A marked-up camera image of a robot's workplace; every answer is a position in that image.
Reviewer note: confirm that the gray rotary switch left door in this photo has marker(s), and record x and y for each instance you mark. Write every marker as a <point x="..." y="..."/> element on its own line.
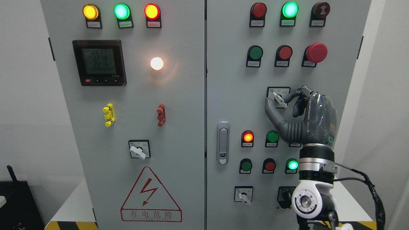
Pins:
<point x="139" y="149"/>

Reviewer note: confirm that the green push button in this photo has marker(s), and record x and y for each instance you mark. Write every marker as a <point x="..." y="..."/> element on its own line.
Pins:
<point x="254" y="55"/>
<point x="245" y="166"/>

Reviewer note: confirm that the red terminal connector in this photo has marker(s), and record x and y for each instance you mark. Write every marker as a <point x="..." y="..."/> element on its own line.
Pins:
<point x="161" y="115"/>

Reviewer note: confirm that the gray robotic hand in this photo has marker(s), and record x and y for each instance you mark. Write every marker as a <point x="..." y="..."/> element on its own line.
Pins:
<point x="319" y="124"/>

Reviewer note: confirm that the red electrical hazard sticker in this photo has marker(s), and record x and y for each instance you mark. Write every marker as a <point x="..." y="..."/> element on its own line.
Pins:
<point x="149" y="200"/>

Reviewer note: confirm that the red emergency stop button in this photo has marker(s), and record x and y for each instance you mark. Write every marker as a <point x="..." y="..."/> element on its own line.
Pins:
<point x="314" y="54"/>

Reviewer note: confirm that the green push button upper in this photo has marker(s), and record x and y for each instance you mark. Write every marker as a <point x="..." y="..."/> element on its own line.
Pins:
<point x="254" y="55"/>

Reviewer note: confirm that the black digital power meter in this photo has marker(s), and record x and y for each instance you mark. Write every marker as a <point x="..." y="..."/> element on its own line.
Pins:
<point x="100" y="62"/>

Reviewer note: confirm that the red lit indicator lower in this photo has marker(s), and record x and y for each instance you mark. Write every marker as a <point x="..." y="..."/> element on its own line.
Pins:
<point x="247" y="139"/>

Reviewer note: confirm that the black box with antenna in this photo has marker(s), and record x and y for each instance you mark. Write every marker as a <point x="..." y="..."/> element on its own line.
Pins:
<point x="18" y="208"/>

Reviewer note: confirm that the green indicator light left door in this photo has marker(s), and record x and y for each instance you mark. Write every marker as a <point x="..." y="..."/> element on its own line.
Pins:
<point x="123" y="15"/>

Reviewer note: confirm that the gray rotary switch bottom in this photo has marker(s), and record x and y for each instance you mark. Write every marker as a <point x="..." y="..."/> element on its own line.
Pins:
<point x="243" y="194"/>

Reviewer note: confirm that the dark red indicator top right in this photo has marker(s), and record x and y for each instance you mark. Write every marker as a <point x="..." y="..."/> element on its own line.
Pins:
<point x="257" y="15"/>

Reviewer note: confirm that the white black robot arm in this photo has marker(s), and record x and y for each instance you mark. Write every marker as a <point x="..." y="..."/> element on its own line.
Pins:
<point x="311" y="199"/>

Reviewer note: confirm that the green lit indicator top right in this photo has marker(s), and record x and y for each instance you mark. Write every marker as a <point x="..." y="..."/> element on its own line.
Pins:
<point x="288" y="14"/>

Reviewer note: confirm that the silver door lock handle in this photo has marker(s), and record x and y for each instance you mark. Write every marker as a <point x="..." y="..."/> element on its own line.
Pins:
<point x="223" y="142"/>

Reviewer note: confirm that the red push button upper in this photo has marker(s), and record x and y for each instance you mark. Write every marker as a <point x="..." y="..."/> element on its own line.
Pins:
<point x="283" y="55"/>

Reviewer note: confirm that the dark red buzzer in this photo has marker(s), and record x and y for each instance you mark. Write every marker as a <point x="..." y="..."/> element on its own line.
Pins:
<point x="319" y="12"/>

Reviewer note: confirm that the white glowing indicator light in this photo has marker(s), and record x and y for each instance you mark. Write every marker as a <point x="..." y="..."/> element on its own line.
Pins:
<point x="157" y="63"/>

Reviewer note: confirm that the red push button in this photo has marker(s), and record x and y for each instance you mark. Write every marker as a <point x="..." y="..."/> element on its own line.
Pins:
<point x="283" y="55"/>
<point x="269" y="166"/>

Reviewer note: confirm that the green indicator lower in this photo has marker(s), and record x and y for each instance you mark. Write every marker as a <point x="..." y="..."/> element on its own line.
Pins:
<point x="272" y="138"/>

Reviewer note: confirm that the yellow indicator light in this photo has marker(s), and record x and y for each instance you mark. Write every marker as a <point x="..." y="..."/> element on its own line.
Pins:
<point x="92" y="15"/>

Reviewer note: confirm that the red indicator light left door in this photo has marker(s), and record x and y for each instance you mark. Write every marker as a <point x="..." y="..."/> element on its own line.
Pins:
<point x="153" y="16"/>

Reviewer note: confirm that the green push button lower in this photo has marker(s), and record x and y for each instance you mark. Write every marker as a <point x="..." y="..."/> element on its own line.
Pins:
<point x="245" y="166"/>

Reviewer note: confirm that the red push button lower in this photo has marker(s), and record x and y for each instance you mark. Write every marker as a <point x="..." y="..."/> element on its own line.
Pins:
<point x="269" y="166"/>

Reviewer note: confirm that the black key selector switch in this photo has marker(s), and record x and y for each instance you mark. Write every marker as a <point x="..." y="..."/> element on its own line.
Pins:
<point x="284" y="197"/>

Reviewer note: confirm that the yellow terminal connector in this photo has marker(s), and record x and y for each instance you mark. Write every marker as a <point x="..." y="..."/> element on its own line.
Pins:
<point x="109" y="114"/>

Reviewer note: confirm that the gray rotary switch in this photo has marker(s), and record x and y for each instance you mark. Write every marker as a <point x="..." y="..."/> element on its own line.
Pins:
<point x="278" y="94"/>
<point x="243" y="194"/>

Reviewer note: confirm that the gray electrical cabinet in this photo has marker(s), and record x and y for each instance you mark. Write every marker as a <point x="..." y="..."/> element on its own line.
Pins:
<point x="204" y="81"/>

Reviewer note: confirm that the green lit button lower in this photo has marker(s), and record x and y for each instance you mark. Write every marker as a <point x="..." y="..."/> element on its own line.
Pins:
<point x="291" y="166"/>

